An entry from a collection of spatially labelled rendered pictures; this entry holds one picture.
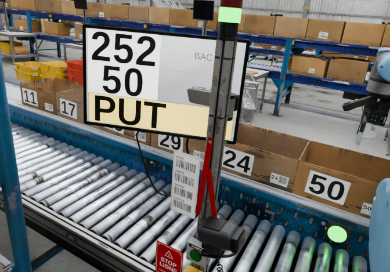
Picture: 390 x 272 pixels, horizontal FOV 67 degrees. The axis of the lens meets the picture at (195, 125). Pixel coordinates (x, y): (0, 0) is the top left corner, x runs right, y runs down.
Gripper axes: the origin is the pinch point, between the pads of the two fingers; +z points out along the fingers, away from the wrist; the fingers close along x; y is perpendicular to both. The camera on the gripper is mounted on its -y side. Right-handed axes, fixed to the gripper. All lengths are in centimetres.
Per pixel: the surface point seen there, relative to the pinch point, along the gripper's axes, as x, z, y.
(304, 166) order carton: -8.0, 15.3, -16.0
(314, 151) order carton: 20.7, 18.3, -15.2
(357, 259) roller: -17.4, 42.9, 12.4
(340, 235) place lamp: -16.0, 36.3, 4.2
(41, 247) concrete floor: -35, 122, -166
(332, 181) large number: -8.2, 17.8, -4.3
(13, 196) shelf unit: -108, -9, -53
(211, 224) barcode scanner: -72, 10, -30
